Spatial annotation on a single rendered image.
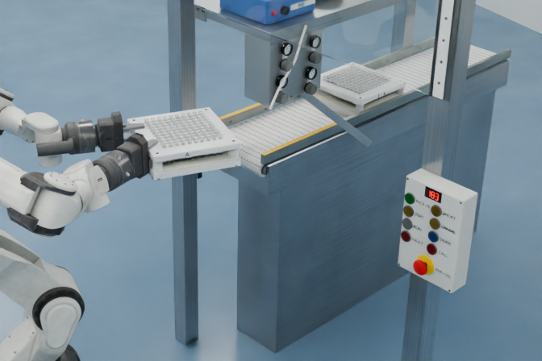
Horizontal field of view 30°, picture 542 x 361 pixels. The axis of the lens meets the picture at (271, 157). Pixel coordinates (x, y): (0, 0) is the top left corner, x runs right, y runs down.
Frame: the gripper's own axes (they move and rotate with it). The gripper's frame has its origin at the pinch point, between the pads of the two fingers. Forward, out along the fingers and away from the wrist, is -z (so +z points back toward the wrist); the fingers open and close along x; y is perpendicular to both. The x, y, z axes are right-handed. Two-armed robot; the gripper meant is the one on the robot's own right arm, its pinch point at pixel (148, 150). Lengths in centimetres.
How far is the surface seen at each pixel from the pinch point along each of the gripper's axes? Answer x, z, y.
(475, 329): 102, -109, 56
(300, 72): -7, -53, 13
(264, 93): -3.5, -41.2, 8.6
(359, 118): 19, -85, 16
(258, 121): 21, -68, -12
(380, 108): 19, -96, 18
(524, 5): 91, -431, -55
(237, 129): 21, -59, -14
